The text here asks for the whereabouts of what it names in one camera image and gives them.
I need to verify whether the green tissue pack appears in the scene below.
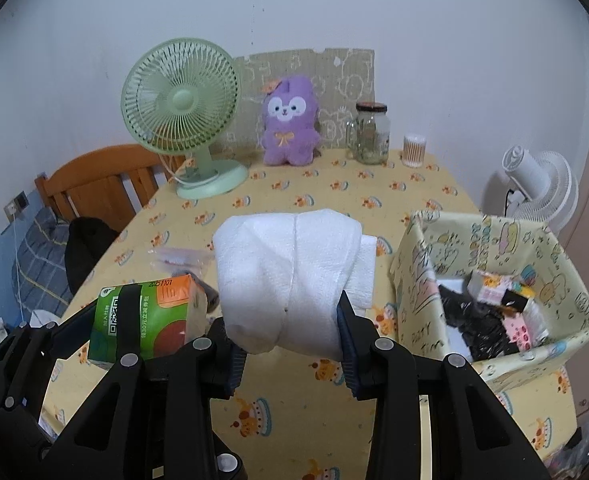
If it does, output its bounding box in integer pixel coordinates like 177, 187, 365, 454
87, 273, 209, 368

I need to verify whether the black plastic bag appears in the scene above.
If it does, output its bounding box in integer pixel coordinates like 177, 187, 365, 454
439, 285, 519, 362

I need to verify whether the white plastic bag roll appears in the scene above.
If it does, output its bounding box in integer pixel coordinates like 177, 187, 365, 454
523, 299, 549, 347

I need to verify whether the clear plastic zip bag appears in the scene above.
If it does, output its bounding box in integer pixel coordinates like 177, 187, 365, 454
148, 246, 214, 278

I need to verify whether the white towel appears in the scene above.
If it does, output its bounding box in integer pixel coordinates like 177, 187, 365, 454
213, 209, 377, 361

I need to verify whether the pink wipes pack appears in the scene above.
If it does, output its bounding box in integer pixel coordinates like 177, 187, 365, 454
503, 312, 539, 352

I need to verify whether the grey drawstring pouch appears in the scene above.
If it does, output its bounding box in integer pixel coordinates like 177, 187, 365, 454
189, 273, 220, 314

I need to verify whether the yellow cartoon tissue pack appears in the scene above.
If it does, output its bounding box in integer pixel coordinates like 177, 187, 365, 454
466, 270, 535, 316

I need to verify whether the blue plaid pillow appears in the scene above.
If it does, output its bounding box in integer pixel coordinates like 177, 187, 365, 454
11, 207, 73, 318

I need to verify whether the patterned paper storage box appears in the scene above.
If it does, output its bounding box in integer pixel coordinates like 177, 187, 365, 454
390, 211, 589, 391

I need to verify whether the yellow patterned tablecloth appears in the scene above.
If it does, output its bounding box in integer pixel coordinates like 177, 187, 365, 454
38, 146, 579, 480

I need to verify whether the black garment on chair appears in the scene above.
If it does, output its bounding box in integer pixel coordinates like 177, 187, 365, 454
64, 217, 120, 295

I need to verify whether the wooden bed headboard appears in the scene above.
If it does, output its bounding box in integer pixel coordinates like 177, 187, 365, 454
35, 144, 185, 232

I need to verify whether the white standing fan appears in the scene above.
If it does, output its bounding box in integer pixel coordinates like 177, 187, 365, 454
481, 145, 579, 234

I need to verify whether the cotton swab container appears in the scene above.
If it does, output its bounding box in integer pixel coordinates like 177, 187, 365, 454
402, 133, 427, 168

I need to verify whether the glass jar with lid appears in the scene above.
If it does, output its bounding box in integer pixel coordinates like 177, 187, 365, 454
345, 102, 391, 165

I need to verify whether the green desk fan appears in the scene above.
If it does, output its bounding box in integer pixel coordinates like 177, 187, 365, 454
121, 38, 248, 200

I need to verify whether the purple plush bunny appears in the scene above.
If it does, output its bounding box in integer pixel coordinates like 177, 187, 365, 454
261, 75, 321, 167

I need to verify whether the patterned cardboard backboard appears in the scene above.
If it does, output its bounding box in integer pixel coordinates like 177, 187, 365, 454
213, 48, 375, 155

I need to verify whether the wall power outlet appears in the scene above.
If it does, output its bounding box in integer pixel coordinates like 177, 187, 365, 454
4, 192, 29, 222

